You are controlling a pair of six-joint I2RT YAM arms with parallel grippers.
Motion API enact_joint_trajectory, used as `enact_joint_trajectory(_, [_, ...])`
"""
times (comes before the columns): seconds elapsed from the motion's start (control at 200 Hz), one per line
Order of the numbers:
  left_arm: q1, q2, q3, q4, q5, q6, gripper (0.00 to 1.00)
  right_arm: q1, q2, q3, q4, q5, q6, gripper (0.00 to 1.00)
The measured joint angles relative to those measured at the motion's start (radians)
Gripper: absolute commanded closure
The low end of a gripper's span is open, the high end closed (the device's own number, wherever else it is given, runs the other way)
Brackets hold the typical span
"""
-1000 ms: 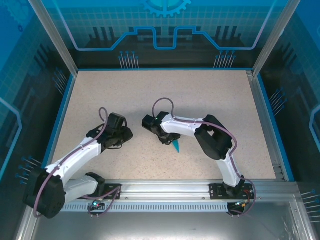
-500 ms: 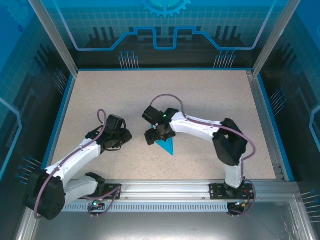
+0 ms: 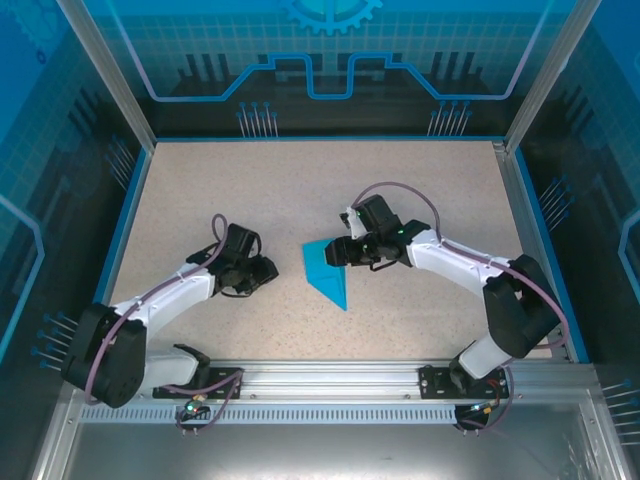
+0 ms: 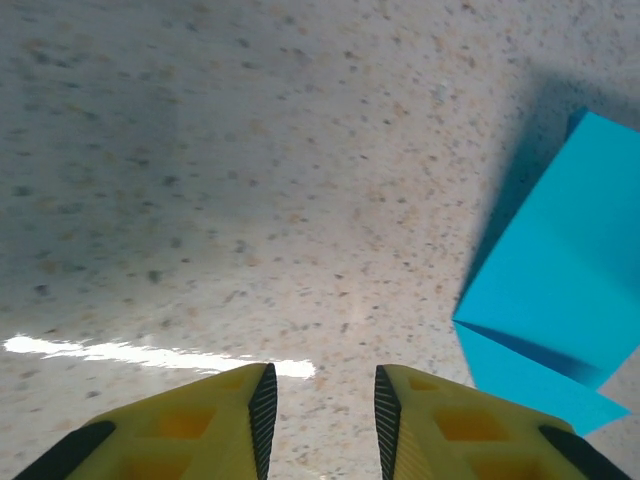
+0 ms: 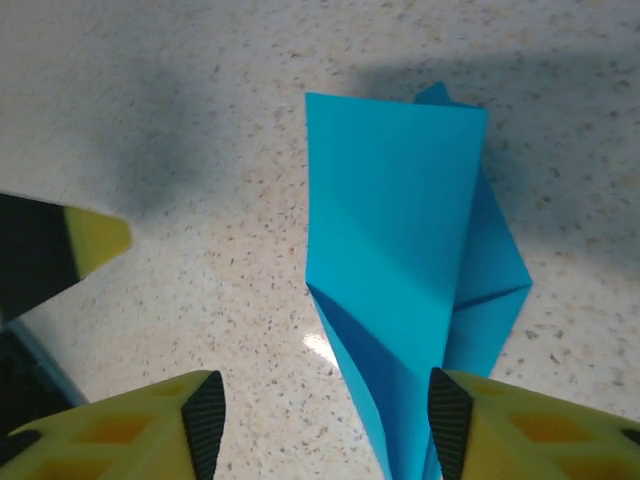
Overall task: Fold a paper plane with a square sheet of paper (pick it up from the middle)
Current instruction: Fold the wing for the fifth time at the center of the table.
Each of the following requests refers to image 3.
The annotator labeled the aluminium mounting rail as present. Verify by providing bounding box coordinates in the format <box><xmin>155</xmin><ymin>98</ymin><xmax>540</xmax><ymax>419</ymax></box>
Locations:
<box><xmin>64</xmin><ymin>360</ymin><xmax>599</xmax><ymax>399</ymax></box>

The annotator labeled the blue paper sheet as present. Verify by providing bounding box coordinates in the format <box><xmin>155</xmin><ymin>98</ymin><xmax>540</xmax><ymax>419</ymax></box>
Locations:
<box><xmin>301</xmin><ymin>238</ymin><xmax>349</xmax><ymax>312</ymax></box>

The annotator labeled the grey metal tray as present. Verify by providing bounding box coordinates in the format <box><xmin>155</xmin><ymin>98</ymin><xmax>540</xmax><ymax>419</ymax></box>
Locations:
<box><xmin>29</xmin><ymin>389</ymin><xmax>626</xmax><ymax>480</ymax></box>

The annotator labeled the aluminium frame post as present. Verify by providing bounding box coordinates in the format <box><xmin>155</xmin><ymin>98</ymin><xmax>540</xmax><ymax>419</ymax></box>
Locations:
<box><xmin>503</xmin><ymin>0</ymin><xmax>605</xmax><ymax>154</ymax></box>
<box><xmin>55</xmin><ymin>0</ymin><xmax>157</xmax><ymax>154</ymax></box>

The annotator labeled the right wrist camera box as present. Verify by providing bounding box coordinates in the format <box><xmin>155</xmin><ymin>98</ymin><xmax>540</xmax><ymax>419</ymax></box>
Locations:
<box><xmin>339</xmin><ymin>205</ymin><xmax>367</xmax><ymax>240</ymax></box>

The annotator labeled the aluminium side rail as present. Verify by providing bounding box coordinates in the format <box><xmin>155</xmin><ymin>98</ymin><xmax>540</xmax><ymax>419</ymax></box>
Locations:
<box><xmin>491</xmin><ymin>141</ymin><xmax>576</xmax><ymax>362</ymax></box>

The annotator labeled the blue table edge strip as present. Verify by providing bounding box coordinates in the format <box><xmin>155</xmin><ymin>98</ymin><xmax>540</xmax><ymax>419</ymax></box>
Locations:
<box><xmin>512</xmin><ymin>147</ymin><xmax>592</xmax><ymax>364</ymax></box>
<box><xmin>73</xmin><ymin>144</ymin><xmax>157</xmax><ymax>364</ymax></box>

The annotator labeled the slotted grey cable duct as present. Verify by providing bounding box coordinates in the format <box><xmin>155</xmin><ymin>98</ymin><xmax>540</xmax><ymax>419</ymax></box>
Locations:
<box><xmin>79</xmin><ymin>405</ymin><xmax>461</xmax><ymax>424</ymax></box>

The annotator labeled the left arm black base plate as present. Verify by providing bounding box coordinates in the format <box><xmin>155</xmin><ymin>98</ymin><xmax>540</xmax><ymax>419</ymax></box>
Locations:
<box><xmin>152</xmin><ymin>367</ymin><xmax>244</xmax><ymax>400</ymax></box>

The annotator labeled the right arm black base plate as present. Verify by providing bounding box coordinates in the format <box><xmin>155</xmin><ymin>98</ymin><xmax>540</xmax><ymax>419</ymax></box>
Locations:
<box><xmin>418</xmin><ymin>363</ymin><xmax>511</xmax><ymax>400</ymax></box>

